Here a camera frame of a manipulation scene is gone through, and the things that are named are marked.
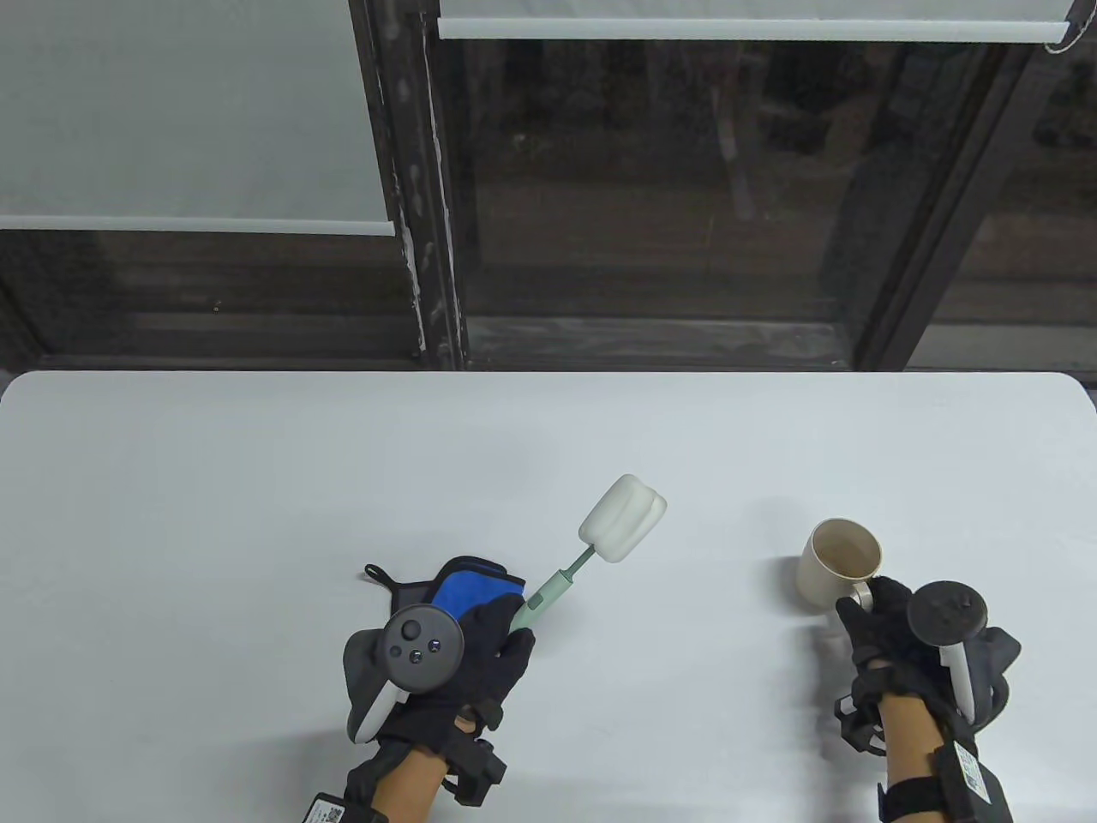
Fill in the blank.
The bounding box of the person's right hand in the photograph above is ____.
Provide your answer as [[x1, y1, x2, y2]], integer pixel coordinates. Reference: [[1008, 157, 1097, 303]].
[[836, 577, 954, 725]]

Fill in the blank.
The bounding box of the person's left hand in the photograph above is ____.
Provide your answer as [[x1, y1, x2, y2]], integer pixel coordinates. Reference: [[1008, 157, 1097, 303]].
[[375, 593, 537, 762]]

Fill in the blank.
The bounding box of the blue microfiber cloth black trim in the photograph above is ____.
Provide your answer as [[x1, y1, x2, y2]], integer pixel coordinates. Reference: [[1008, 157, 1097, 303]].
[[364, 556, 527, 635]]

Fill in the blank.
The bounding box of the beige ceramic water cup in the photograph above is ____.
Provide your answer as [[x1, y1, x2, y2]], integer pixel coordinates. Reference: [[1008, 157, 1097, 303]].
[[796, 518, 884, 611]]

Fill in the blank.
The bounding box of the white sponge cup brush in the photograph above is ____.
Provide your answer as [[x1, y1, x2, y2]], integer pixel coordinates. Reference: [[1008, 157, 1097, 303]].
[[510, 474, 668, 637]]

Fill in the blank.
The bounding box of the person's right forearm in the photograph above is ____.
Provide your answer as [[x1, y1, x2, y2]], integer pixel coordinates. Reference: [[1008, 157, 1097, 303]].
[[881, 693, 952, 790]]

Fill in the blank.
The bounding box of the black labelled sensor box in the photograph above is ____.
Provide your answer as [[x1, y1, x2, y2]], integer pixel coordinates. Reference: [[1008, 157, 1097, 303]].
[[876, 739, 1017, 823], [302, 793, 378, 823]]

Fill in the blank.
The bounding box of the grey window sill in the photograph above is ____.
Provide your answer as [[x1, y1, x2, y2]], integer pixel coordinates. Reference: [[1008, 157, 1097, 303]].
[[463, 315, 858, 371]]

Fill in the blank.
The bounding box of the white roller blind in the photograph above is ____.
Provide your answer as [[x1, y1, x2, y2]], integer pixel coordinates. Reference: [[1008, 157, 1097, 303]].
[[0, 0, 397, 237], [437, 0, 1072, 44]]

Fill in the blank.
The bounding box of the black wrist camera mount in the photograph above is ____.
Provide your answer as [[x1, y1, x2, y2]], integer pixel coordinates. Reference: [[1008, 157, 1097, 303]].
[[834, 686, 888, 757], [444, 739, 508, 808]]

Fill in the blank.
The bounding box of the dark grey window post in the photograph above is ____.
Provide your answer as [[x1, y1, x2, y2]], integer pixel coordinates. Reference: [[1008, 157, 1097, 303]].
[[853, 43, 1042, 371]]

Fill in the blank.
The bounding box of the weathered dark window post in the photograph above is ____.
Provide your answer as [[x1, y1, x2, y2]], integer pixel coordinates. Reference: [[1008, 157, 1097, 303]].
[[350, 0, 468, 371]]

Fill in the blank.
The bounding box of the white blind pull cord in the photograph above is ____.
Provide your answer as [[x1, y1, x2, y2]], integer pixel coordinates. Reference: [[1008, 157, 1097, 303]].
[[1041, 4, 1097, 54]]

